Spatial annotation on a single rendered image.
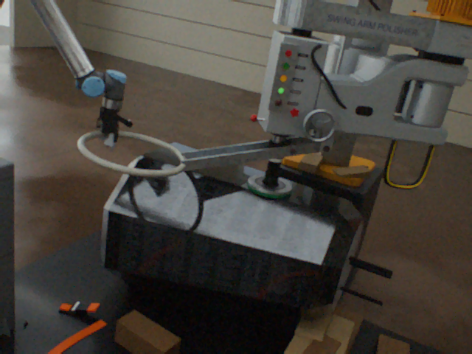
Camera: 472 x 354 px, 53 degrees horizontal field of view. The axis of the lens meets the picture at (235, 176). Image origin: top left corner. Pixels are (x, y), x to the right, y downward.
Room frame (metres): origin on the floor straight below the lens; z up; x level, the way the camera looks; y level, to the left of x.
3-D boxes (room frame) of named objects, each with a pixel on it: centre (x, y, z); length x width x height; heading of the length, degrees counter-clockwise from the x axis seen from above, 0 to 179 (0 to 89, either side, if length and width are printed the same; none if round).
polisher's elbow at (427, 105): (2.25, -0.82, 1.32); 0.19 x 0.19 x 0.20
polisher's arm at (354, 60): (2.67, -0.64, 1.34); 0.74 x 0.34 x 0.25; 23
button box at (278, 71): (2.01, -0.12, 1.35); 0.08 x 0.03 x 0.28; 101
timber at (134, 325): (1.79, 0.27, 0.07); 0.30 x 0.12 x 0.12; 60
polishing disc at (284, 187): (2.13, -0.17, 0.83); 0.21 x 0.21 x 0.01
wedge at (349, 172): (2.63, -0.65, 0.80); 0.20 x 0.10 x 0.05; 107
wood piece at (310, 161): (2.64, -0.41, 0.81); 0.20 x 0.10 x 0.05; 164
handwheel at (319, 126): (2.04, -0.31, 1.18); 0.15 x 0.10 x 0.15; 101
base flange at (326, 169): (2.85, -0.56, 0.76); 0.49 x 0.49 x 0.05; 66
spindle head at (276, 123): (2.15, -0.25, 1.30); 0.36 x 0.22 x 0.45; 101
